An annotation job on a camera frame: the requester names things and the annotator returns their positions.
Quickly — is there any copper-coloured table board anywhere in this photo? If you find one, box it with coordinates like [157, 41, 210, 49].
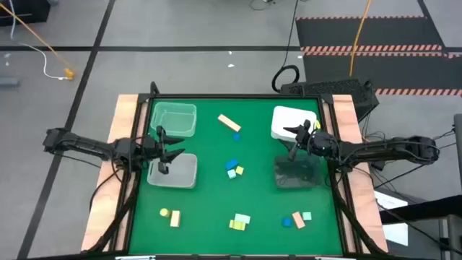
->
[322, 94, 389, 254]
[81, 94, 149, 253]

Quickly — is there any dark grey translucent bin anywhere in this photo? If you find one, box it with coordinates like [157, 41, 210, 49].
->
[273, 154, 323, 190]

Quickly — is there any yellow floor cable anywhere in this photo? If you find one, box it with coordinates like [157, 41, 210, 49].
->
[0, 2, 76, 81]

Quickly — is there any long wooden block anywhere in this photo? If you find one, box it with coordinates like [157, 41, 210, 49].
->
[217, 113, 242, 133]

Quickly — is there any yellow-green arch block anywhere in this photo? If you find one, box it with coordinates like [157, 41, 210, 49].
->
[228, 219, 247, 232]

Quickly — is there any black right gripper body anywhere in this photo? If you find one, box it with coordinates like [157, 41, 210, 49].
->
[288, 119, 341, 163]

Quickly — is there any black hazard-striped floor mat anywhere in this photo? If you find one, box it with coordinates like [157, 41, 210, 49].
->
[295, 15, 462, 98]

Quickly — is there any yellow hanging cable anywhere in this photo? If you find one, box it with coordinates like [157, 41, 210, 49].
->
[348, 0, 372, 77]

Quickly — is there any grey post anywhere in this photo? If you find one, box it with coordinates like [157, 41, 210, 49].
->
[453, 113, 462, 181]

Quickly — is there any frosted clear plastic bin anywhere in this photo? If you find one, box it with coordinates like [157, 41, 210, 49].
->
[147, 152, 199, 190]

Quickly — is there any green-tinted clear plastic bin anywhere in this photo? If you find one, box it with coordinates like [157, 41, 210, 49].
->
[149, 101, 198, 138]

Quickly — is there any white sheet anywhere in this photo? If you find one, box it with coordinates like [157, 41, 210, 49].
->
[374, 190, 409, 247]

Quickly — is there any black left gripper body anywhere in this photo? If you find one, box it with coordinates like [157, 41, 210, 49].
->
[138, 125, 170, 176]

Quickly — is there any black table frame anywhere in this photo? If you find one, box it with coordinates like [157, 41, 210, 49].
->
[122, 81, 351, 258]

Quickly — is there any white plastic bin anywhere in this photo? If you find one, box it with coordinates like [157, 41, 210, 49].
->
[270, 105, 318, 142]

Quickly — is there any black hanging cable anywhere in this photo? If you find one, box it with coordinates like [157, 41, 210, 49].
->
[271, 0, 301, 94]

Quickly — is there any black beam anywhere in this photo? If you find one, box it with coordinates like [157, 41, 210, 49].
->
[378, 194, 462, 225]

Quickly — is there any black floor box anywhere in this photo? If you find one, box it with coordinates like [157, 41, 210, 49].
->
[0, 0, 51, 27]

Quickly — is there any white floor cable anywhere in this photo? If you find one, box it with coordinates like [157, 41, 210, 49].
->
[7, 0, 68, 80]

